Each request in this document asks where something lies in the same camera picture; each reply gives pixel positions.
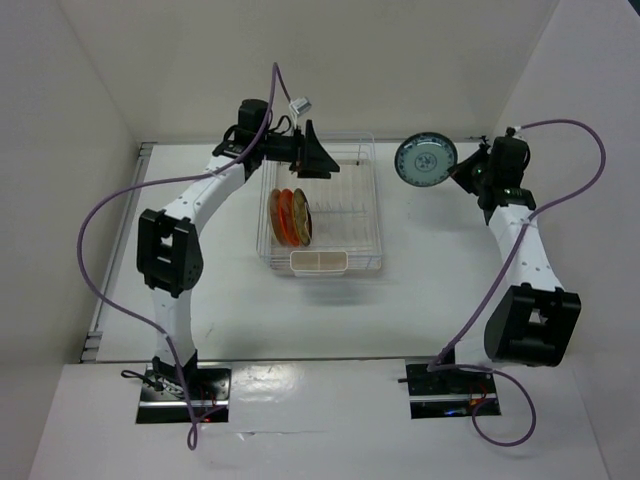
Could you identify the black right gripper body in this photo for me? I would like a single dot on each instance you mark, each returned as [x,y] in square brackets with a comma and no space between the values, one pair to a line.
[490,175]

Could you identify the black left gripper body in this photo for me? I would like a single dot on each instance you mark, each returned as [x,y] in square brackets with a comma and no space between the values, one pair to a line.
[284,149]

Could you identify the yellow patterned plate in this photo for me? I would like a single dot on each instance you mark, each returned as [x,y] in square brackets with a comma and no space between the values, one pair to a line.
[301,217]

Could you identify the orange plate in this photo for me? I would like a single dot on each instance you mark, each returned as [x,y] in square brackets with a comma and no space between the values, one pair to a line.
[285,214]

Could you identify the blue patterned plate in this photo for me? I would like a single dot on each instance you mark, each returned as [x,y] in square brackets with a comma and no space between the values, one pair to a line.
[424,159]

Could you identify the cream patterned plate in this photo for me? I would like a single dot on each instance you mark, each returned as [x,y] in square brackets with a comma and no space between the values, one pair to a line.
[274,217]

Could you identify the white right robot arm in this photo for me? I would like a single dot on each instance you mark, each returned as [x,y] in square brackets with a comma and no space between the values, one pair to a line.
[527,317]

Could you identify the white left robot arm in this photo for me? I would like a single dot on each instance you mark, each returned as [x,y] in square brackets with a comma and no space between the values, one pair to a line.
[169,255]

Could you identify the beige cutlery holder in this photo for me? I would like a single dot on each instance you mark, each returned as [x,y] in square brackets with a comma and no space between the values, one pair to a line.
[318,263]

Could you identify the white wire dish rack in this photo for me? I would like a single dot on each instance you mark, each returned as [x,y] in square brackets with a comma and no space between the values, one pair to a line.
[344,209]

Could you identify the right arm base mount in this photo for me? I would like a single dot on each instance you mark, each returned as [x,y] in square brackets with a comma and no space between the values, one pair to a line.
[449,394]

